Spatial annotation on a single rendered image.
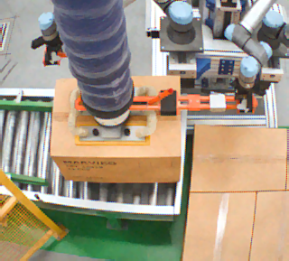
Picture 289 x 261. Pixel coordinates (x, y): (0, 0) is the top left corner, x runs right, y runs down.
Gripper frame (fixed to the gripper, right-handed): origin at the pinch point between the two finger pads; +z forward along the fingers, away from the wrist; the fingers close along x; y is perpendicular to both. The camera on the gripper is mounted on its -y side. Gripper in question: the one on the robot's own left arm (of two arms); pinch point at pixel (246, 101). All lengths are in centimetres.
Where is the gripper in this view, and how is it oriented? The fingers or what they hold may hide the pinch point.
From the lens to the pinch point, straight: 234.0
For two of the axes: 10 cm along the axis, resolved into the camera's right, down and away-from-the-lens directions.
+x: 0.0, 9.2, -4.0
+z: 0.6, 4.0, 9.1
